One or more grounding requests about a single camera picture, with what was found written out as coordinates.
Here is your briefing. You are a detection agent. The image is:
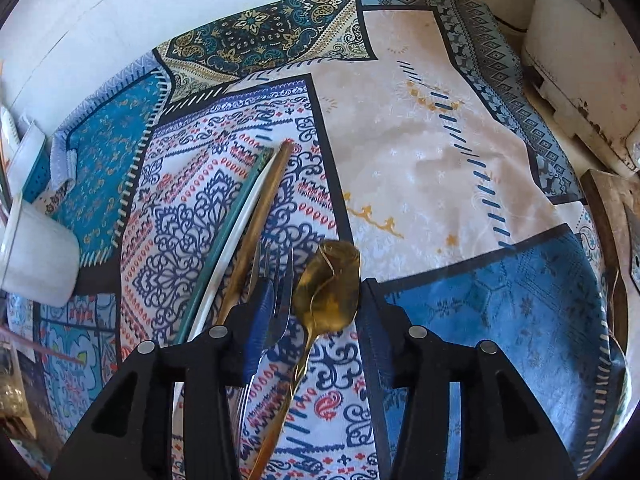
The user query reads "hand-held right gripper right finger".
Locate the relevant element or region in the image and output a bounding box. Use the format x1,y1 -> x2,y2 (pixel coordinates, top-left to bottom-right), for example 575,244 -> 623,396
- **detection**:
357,277 -> 593,480

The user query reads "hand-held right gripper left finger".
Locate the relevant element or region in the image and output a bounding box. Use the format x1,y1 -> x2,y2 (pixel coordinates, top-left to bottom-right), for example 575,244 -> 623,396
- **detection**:
47,280 -> 281,480

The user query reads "silver fork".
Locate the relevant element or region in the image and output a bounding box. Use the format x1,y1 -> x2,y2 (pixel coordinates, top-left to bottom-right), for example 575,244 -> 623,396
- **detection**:
235,242 -> 296,461

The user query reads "gold spoon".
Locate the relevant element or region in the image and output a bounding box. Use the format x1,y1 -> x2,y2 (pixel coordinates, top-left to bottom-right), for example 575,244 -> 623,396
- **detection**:
247,240 -> 362,480

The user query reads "wooden chopstick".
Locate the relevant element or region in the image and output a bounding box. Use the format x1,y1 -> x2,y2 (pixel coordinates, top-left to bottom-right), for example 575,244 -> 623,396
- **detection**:
215,140 -> 297,326

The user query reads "white ceramic cup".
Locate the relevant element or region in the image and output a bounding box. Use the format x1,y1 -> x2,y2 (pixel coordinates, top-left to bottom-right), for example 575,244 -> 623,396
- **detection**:
0,192 -> 81,308

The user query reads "patterned patchwork tablecloth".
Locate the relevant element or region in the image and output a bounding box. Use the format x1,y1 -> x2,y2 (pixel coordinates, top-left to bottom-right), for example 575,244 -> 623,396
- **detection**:
5,0 -> 631,480

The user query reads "worn wooden board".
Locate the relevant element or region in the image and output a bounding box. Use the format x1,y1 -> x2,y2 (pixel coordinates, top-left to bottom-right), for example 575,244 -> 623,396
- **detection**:
580,169 -> 640,356

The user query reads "white rice cooker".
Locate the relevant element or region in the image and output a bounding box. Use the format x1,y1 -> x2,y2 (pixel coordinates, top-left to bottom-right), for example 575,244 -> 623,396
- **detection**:
520,0 -> 640,176

